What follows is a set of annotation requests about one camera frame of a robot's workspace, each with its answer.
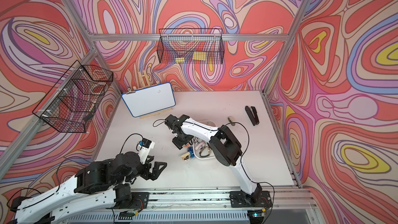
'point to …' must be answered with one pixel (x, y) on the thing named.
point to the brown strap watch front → (201, 149)
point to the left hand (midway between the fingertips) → (162, 164)
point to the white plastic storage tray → (196, 140)
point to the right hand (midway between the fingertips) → (185, 146)
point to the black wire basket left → (69, 107)
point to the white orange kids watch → (186, 145)
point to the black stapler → (252, 114)
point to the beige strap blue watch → (185, 156)
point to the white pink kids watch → (200, 145)
